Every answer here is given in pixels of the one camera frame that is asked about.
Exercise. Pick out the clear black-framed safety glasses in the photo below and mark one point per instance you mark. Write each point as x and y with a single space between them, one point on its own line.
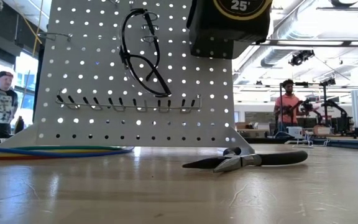
158 88

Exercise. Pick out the white perforated peg board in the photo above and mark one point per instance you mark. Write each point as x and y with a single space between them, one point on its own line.
89 77

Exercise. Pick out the yellow black tape measure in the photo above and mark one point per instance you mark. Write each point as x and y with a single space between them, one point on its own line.
228 25

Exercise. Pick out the background black robot arms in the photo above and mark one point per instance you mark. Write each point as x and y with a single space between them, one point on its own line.
337 116

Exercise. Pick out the dark bottle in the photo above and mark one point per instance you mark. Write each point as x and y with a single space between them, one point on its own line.
19 126

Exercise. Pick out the black ceiling camera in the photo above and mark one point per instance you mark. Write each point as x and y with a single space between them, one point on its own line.
300 57

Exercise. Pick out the black camera stand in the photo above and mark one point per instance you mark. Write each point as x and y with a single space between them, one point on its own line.
325 93

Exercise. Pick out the black upright post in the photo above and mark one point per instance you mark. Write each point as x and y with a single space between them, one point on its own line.
37 68

